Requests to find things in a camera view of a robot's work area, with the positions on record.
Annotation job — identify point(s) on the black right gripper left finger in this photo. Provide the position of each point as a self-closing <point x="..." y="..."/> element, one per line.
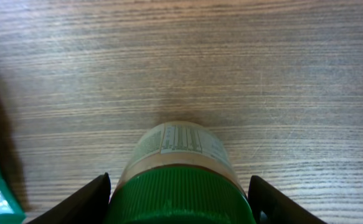
<point x="87" y="205"/>

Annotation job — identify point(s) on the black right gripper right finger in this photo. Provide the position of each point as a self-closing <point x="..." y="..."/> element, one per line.
<point x="269" y="205"/>

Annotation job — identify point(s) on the green lid jar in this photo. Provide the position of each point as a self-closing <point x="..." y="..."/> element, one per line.
<point x="179" y="173"/>

